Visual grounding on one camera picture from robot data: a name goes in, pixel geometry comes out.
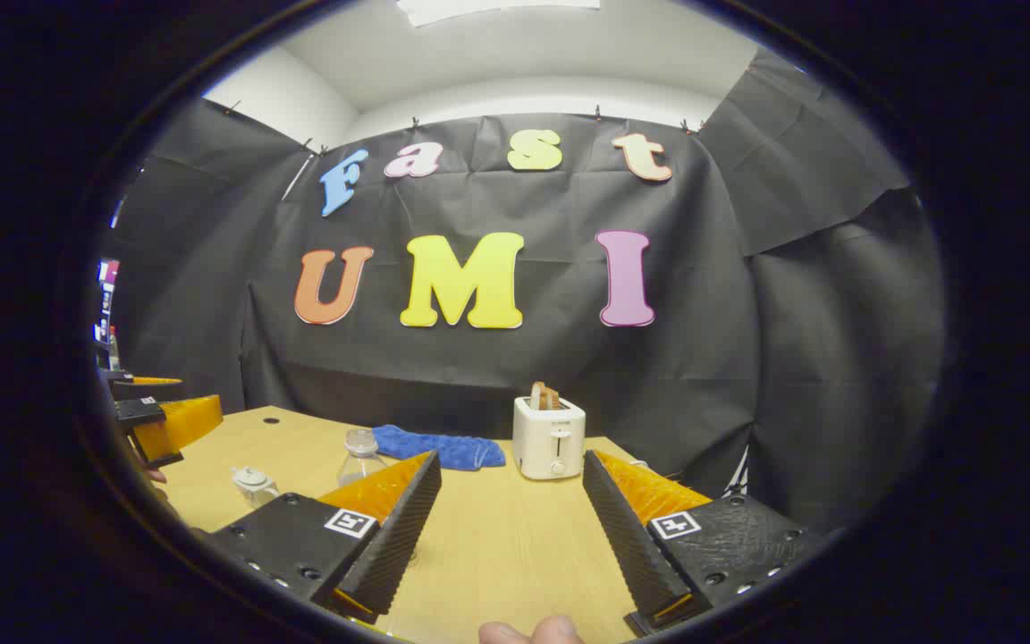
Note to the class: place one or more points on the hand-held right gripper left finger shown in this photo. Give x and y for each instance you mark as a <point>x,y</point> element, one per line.
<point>394,537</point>

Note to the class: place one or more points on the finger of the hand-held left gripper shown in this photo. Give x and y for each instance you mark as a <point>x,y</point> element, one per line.
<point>135,390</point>
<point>180,422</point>

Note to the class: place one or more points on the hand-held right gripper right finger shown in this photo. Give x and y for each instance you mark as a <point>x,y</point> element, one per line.
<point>627,537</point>

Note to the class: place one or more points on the green label water bottle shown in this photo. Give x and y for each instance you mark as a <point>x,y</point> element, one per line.
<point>359,461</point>

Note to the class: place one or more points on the white ceramic teacup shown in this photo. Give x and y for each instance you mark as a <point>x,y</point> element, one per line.
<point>261,493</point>

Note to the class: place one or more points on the red label plastic bottle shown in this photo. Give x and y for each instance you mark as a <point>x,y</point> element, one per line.
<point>113,351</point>

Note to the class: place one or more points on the computer monitor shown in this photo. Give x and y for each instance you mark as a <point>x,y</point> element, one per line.
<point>107,295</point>

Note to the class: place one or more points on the blue towel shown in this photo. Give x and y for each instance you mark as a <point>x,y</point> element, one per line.
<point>443,447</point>

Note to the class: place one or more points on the white toaster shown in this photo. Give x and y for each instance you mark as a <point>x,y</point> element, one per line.
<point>546,443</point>

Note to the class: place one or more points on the bread slice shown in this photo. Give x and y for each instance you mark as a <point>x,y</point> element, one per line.
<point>544,396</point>

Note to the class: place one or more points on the black backdrop cloth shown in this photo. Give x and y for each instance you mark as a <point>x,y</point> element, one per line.
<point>703,313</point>

